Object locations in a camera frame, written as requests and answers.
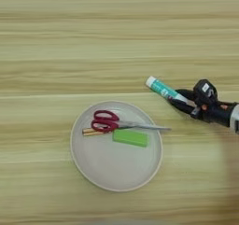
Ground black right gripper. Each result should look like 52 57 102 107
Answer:
167 88 239 129

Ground white teal glue stick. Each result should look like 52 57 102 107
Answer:
145 75 197 108

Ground red handled scissors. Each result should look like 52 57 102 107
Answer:
91 109 173 134

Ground amber handled screwdriver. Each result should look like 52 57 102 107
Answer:
81 127 107 137

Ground black box with white label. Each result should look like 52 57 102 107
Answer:
192 78 219 107

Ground green rectangular eraser block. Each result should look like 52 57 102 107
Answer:
112 128 150 148

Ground beige round plate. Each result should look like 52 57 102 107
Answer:
69 100 164 193

